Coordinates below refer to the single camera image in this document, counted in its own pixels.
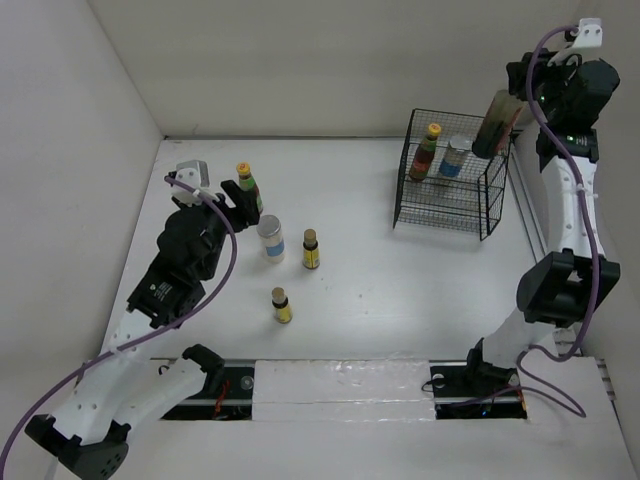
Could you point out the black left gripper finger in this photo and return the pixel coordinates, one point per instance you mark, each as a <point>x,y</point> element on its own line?
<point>244,201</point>
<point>231,214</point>

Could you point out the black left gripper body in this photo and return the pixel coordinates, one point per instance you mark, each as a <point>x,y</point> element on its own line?
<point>219,231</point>

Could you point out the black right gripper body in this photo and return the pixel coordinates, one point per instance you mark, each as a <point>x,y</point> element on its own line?
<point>550,82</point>

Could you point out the green label chili sauce bottle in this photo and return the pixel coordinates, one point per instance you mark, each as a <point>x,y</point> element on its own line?
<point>248,183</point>

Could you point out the white spice jar blue label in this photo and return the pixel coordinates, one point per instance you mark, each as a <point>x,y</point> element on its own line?
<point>269,230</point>

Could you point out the tall dark soy sauce bottle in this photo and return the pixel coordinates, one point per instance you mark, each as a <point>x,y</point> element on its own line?
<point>497,125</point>

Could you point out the small yellow label bottle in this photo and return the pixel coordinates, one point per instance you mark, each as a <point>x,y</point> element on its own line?
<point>310,249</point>

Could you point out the small yellow bottle front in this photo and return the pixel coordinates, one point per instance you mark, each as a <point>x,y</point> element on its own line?
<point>282,308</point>

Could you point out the white spice jar silver lid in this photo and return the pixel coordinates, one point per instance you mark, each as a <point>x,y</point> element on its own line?
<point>455,156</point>

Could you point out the red label sauce bottle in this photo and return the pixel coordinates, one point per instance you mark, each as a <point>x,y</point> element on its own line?
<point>425,153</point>

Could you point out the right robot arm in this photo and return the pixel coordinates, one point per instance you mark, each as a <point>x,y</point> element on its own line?
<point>571,281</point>

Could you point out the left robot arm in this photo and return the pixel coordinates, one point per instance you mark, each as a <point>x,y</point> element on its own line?
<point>88,433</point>

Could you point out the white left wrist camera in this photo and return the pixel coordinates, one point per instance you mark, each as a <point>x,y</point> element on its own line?
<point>188,180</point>

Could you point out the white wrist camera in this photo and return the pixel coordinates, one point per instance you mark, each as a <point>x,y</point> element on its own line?
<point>588,34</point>
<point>188,180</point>

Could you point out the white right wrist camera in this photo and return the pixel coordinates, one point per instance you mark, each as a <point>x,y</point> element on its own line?
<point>588,34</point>

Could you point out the black wire basket rack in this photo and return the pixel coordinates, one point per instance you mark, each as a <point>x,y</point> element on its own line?
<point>472,202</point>

